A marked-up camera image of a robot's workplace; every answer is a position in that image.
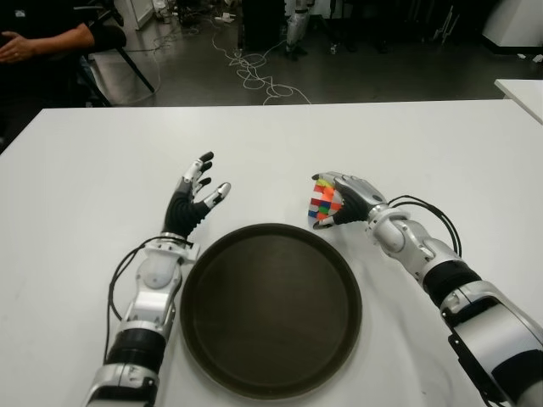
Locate dark brown round plate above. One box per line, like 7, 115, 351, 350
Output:
180, 223, 364, 389

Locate white humanoid robot legs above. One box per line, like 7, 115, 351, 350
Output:
283, 0, 315, 56

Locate black chair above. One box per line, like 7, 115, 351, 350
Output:
63, 25, 156, 107

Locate black cabinet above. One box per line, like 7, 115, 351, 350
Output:
241, 0, 290, 52

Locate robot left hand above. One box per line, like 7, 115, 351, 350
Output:
163, 151, 232, 239

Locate white tangled floor cable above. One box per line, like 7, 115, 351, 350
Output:
210, 29, 313, 106

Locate seated person in black shirt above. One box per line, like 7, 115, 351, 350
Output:
0, 0, 128, 143

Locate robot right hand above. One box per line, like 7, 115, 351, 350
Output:
311, 170, 389, 231

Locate white cabinet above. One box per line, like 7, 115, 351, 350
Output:
481, 0, 543, 47

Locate white side table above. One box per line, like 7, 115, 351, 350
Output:
494, 79, 543, 128

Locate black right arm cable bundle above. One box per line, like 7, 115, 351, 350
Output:
388, 194, 463, 258

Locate white board panel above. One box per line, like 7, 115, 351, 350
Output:
113, 0, 156, 31

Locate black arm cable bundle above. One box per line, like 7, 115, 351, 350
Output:
388, 194, 463, 258
104, 236, 158, 365

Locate black left arm cable bundle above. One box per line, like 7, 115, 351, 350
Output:
104, 236, 158, 365

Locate multicoloured Rubik's cube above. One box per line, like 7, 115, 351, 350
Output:
307, 177, 344, 230

